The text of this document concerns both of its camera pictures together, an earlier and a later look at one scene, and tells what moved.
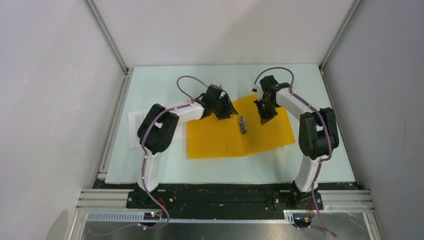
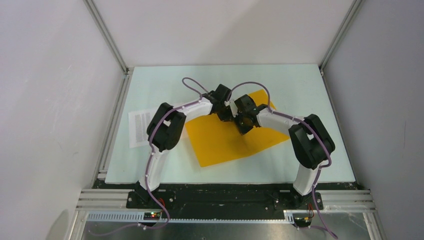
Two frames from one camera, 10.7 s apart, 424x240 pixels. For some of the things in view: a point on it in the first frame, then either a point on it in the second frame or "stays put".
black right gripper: [265, 117] → [243, 130]
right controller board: [302, 222] stays put
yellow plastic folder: [242, 133] stays put
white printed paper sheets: [135, 119] stays put
